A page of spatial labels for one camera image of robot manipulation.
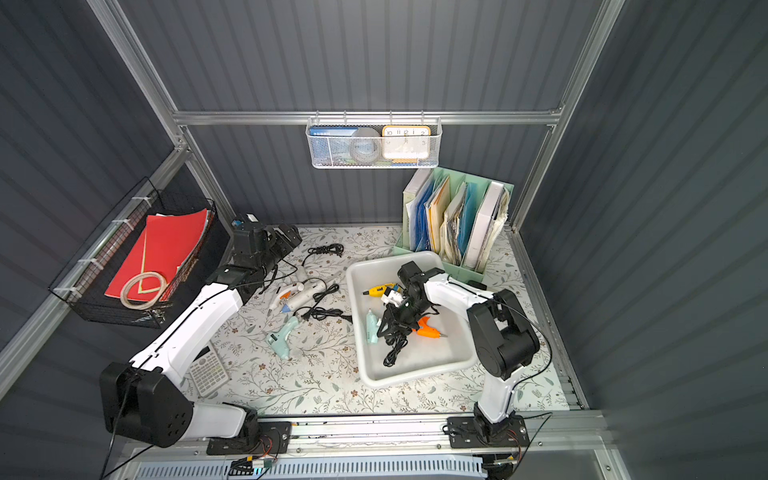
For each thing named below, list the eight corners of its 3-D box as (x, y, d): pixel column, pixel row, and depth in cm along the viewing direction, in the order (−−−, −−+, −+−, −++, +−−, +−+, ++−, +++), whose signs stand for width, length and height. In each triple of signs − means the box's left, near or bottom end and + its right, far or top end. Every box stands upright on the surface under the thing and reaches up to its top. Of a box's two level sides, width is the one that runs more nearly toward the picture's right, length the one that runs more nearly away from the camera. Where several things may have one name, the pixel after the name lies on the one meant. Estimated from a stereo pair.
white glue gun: (273, 323, 95) (269, 317, 92) (265, 308, 98) (261, 302, 95) (328, 292, 102) (326, 285, 99) (318, 279, 106) (316, 272, 103)
